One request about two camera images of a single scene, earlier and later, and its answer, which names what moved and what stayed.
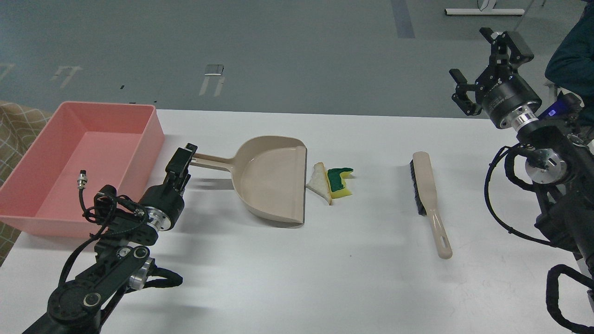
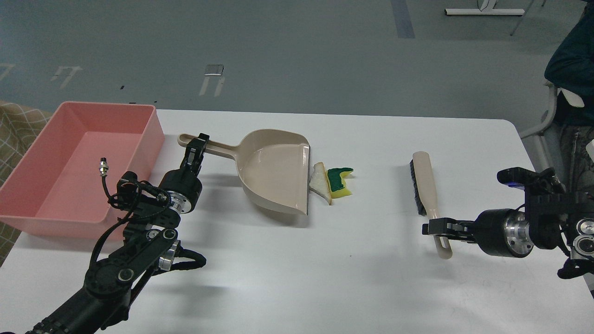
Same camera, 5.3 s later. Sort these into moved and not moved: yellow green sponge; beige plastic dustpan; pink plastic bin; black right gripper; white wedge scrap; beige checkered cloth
Moved: black right gripper; beige plastic dustpan
Not moved: white wedge scrap; yellow green sponge; pink plastic bin; beige checkered cloth
